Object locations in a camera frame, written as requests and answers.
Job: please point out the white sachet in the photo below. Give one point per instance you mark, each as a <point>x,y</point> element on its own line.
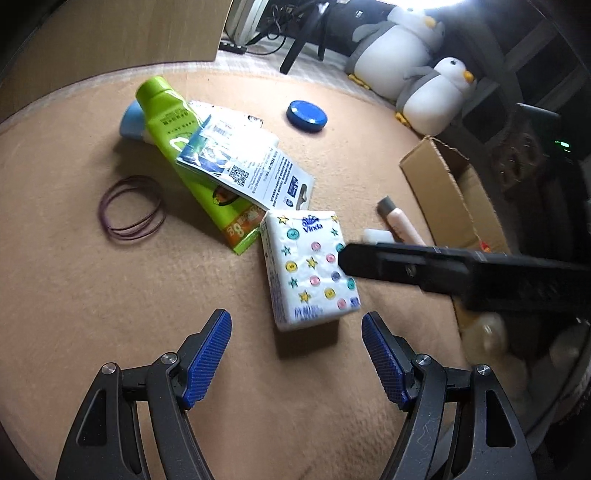
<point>221,113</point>

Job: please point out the black chair leg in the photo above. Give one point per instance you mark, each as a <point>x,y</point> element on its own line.
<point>295,46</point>

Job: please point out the pink tube grey cap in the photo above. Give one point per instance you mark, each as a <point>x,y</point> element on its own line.
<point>401,221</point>

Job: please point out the cardboard box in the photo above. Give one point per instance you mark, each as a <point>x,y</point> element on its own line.
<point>443,194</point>

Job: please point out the wooden board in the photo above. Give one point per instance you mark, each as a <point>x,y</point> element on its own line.
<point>138,27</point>

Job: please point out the small white block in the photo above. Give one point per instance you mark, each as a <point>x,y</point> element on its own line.
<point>376,236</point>

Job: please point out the pale bottle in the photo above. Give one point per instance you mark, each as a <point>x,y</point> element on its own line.
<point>485,337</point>

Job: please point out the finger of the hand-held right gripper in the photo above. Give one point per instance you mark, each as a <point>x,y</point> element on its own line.
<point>397,265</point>

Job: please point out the large penguin plush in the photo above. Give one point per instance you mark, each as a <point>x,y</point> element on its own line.
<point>392,55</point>

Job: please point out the green squeeze tube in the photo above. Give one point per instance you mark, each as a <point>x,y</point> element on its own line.
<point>161,106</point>

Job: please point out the white printed packet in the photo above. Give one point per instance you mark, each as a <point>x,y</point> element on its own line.
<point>277,180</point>

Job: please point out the white patterned tissue pack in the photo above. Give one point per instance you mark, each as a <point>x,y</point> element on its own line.
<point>309,267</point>

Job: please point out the white appliance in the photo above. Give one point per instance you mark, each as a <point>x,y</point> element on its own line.
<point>244,18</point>

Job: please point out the purple elastic band loops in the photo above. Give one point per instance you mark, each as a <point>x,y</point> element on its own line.
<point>104,210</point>

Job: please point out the black power strip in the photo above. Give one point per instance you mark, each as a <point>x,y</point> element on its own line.
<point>232,46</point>

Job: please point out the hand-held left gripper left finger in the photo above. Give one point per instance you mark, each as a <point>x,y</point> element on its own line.
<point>207,360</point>

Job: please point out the dark shelf unit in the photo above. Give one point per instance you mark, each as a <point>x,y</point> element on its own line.
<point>531,92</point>

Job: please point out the small penguin plush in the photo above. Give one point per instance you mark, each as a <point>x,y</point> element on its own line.
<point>429,101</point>

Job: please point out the blue round tin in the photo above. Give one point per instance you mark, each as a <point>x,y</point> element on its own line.
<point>305,115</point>

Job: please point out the beige blanket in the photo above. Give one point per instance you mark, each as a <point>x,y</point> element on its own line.
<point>92,300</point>

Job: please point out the blue printed sachet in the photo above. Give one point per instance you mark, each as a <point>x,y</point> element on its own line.
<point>207,147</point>

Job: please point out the white sunscreen bottle blue cap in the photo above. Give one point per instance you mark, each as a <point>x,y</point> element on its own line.
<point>131,122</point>

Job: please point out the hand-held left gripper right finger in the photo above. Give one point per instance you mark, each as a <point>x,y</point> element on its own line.
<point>383,360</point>

